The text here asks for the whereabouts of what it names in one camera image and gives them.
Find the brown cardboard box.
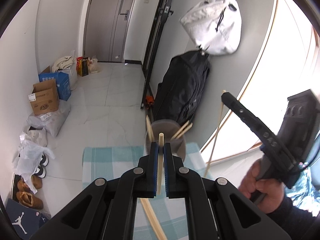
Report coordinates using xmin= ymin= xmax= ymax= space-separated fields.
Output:
xmin=28 ymin=79 xmax=60 ymax=115

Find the red black shopping bag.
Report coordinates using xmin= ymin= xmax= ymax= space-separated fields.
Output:
xmin=76 ymin=57 xmax=89 ymax=77

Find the brown shoe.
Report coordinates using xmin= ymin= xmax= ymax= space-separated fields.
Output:
xmin=16 ymin=191 xmax=43 ymax=210
xmin=17 ymin=175 xmax=42 ymax=192

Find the person's right hand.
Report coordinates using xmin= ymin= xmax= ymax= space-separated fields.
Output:
xmin=238 ymin=159 xmax=285 ymax=213

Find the grey parcel bag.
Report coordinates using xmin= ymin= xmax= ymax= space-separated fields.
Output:
xmin=27 ymin=100 xmax=71 ymax=137

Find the translucent plastic bag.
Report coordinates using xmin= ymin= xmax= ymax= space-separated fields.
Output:
xmin=88 ymin=56 xmax=100 ymax=74

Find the beige cloth pile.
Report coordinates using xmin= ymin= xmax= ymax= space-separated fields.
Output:
xmin=52 ymin=56 xmax=75 ymax=73

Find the black backpack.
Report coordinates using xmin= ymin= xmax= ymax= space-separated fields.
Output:
xmin=153 ymin=50 xmax=211 ymax=125

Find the white paper parcel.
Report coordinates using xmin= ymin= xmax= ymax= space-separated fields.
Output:
xmin=20 ymin=128 xmax=48 ymax=147

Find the white hanging bag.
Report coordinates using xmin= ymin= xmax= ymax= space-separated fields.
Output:
xmin=180 ymin=0 xmax=242 ymax=56

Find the blue cardboard box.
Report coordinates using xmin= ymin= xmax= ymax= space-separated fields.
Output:
xmin=39 ymin=72 xmax=71 ymax=101

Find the black metal stand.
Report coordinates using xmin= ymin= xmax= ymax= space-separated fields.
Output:
xmin=140 ymin=0 xmax=174 ymax=109

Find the white grey utensil holder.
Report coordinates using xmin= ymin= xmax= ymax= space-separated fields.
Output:
xmin=151 ymin=119 xmax=186 ymax=161

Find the black white sneaker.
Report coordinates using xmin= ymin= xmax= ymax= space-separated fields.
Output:
xmin=34 ymin=165 xmax=46 ymax=179
xmin=40 ymin=154 xmax=49 ymax=167

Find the wooden chopstick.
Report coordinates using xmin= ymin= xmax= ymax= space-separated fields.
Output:
xmin=171 ymin=121 xmax=193 ymax=140
xmin=146 ymin=115 xmax=155 ymax=142
xmin=204 ymin=100 xmax=224 ymax=178
xmin=157 ymin=133 xmax=164 ymax=195
xmin=140 ymin=198 xmax=167 ymax=240

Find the grey entrance door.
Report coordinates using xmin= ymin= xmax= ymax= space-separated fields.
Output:
xmin=83 ymin=0 xmax=135 ymax=63

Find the teal checked table cloth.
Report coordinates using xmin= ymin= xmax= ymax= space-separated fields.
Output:
xmin=81 ymin=142 xmax=213 ymax=240

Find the navy jordan shoe box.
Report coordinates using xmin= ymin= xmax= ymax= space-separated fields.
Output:
xmin=5 ymin=199 xmax=51 ymax=239

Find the white plastic bag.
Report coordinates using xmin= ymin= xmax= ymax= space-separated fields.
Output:
xmin=13 ymin=140 xmax=55 ymax=193

